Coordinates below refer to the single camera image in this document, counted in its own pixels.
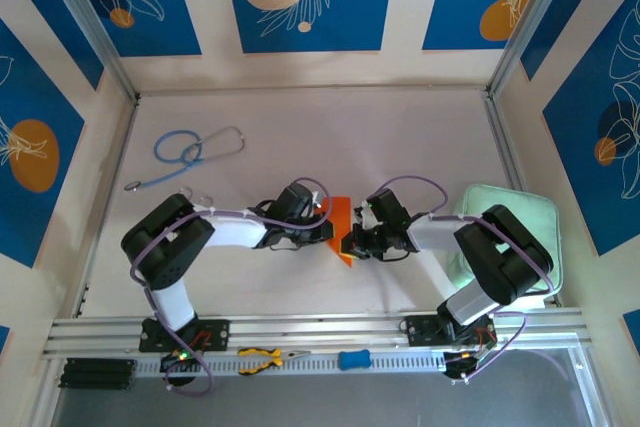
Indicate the blue stethoscope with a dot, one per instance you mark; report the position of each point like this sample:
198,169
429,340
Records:
133,185

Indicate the aluminium rail frame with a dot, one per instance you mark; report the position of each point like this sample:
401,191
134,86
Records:
320,329

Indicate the orange paper sheet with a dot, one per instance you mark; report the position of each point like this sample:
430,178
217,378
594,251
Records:
340,209

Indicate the blue bone-shaped block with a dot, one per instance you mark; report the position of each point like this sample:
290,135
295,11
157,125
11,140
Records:
354,360

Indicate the black ribbed block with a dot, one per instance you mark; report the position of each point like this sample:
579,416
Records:
97,374

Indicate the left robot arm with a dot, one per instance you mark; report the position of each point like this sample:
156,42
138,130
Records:
160,257

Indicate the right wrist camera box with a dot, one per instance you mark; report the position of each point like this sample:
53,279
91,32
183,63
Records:
367,217

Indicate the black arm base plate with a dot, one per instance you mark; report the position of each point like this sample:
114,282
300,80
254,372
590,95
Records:
422,332
220,334

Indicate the aluminium frame post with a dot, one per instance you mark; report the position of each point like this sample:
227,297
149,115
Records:
529,22
92,22

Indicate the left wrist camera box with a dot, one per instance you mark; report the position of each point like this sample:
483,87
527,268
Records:
316,199

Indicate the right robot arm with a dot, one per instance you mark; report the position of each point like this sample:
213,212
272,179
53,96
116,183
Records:
505,257

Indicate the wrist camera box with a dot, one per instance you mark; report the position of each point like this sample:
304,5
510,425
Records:
367,217
316,199

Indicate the mint green cushion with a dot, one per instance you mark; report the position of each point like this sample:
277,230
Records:
537,207

